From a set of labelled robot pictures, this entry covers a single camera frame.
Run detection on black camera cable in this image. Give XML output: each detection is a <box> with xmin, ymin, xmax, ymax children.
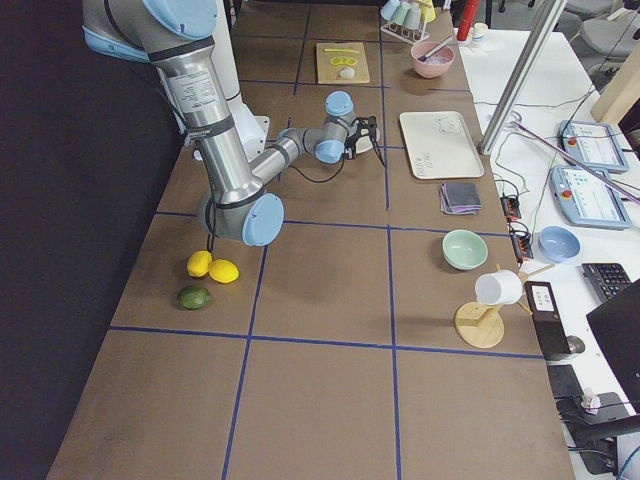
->
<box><xmin>277</xmin><ymin>117</ymin><xmax>387</xmax><ymax>183</ymax></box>

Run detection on computer mouse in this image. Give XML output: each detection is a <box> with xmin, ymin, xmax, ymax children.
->
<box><xmin>566</xmin><ymin>335</ymin><xmax>586</xmax><ymax>355</ymax></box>

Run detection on mint green bowl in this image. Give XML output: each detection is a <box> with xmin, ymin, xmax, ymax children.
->
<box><xmin>442</xmin><ymin>229</ymin><xmax>488</xmax><ymax>271</ymax></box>

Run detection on light blue cup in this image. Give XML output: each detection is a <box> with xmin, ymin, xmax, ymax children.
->
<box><xmin>380</xmin><ymin>0</ymin><xmax>401</xmax><ymax>21</ymax></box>

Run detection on green avocado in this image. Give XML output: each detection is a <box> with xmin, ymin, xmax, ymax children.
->
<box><xmin>177</xmin><ymin>285</ymin><xmax>211</xmax><ymax>310</ymax></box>

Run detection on aluminium frame post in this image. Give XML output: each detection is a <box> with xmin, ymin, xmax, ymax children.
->
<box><xmin>479</xmin><ymin>0</ymin><xmax>567</xmax><ymax>155</ymax></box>

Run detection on yellow plastic knife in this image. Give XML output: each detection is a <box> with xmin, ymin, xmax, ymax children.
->
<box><xmin>323</xmin><ymin>48</ymin><xmax>360</xmax><ymax>54</ymax></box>

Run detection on blue bowl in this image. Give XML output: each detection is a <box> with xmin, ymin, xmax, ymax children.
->
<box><xmin>537</xmin><ymin>226</ymin><xmax>582</xmax><ymax>263</ymax></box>

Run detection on white bun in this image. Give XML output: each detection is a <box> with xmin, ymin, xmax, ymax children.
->
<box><xmin>339</xmin><ymin>67</ymin><xmax>356</xmax><ymax>80</ymax></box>

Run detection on teach pendant near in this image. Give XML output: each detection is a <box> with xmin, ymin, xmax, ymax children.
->
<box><xmin>550</xmin><ymin>166</ymin><xmax>631</xmax><ymax>230</ymax></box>

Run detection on cream bear tray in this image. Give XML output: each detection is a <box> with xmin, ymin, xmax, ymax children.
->
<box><xmin>399</xmin><ymin>111</ymin><xmax>484</xmax><ymax>180</ymax></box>

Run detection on wooden mug stand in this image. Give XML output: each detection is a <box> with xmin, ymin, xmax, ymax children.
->
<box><xmin>454</xmin><ymin>264</ymin><xmax>554</xmax><ymax>349</ymax></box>

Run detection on teach pendant far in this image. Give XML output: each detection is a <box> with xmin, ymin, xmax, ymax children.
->
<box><xmin>559</xmin><ymin>120</ymin><xmax>629</xmax><ymax>174</ymax></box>

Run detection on yellow lemon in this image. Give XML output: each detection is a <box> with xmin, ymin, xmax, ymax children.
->
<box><xmin>186</xmin><ymin>250</ymin><xmax>213</xmax><ymax>278</ymax></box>
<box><xmin>208</xmin><ymin>259</ymin><xmax>240</xmax><ymax>284</ymax></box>

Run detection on white wire cup rack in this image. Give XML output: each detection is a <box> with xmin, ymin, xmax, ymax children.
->
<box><xmin>380</xmin><ymin>22</ymin><xmax>430</xmax><ymax>44</ymax></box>

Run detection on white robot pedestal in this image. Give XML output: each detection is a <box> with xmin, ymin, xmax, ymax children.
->
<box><xmin>184</xmin><ymin>0</ymin><xmax>270</xmax><ymax>164</ymax></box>

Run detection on black box white label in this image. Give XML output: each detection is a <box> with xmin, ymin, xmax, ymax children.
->
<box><xmin>524</xmin><ymin>281</ymin><xmax>571</xmax><ymax>361</ymax></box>

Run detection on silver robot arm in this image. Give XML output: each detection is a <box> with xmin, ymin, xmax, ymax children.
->
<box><xmin>82</xmin><ymin>1</ymin><xmax>356</xmax><ymax>246</ymax></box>

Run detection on black keyboard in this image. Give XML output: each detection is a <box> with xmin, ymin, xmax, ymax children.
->
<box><xmin>581</xmin><ymin>263</ymin><xmax>631</xmax><ymax>302</ymax></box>

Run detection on black laptop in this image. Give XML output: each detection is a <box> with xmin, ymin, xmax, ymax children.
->
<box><xmin>586</xmin><ymin>281</ymin><xmax>640</xmax><ymax>402</ymax></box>

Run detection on yellow cup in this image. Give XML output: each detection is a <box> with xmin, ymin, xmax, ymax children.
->
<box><xmin>418</xmin><ymin>0</ymin><xmax>436</xmax><ymax>24</ymax></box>

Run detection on yellow lemon right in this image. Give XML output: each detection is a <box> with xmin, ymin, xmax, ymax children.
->
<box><xmin>208</xmin><ymin>259</ymin><xmax>240</xmax><ymax>284</ymax></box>

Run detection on bamboo cutting board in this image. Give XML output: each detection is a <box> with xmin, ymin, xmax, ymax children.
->
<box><xmin>316</xmin><ymin>42</ymin><xmax>370</xmax><ymax>84</ymax></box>

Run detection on yellow lemon left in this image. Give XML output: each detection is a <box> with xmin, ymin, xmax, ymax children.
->
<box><xmin>186</xmin><ymin>250</ymin><xmax>213</xmax><ymax>278</ymax></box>

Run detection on pink bowl with ice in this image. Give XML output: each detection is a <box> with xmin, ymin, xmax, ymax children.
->
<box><xmin>410</xmin><ymin>41</ymin><xmax>456</xmax><ymax>79</ymax></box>

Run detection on teach pendant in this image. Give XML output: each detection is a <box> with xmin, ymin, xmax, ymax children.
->
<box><xmin>559</xmin><ymin>120</ymin><xmax>629</xmax><ymax>174</ymax></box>
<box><xmin>550</xmin><ymin>166</ymin><xmax>631</xmax><ymax>230</ymax></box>

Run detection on folded grey cloth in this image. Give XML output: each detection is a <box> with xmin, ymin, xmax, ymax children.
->
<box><xmin>439</xmin><ymin>181</ymin><xmax>482</xmax><ymax>215</ymax></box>

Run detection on pale grey cup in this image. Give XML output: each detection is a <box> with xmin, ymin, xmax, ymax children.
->
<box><xmin>403</xmin><ymin>3</ymin><xmax>422</xmax><ymax>31</ymax></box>

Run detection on red bottle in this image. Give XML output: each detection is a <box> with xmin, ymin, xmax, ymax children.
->
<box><xmin>456</xmin><ymin>0</ymin><xmax>479</xmax><ymax>42</ymax></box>

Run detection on black usb hub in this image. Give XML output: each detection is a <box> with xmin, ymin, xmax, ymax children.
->
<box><xmin>500</xmin><ymin>195</ymin><xmax>521</xmax><ymax>220</ymax></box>

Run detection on white mug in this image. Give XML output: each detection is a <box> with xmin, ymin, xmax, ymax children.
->
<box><xmin>474</xmin><ymin>270</ymin><xmax>523</xmax><ymax>305</ymax></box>

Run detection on white round plate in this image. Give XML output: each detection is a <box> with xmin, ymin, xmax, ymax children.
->
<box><xmin>355</xmin><ymin>128</ymin><xmax>373</xmax><ymax>155</ymax></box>

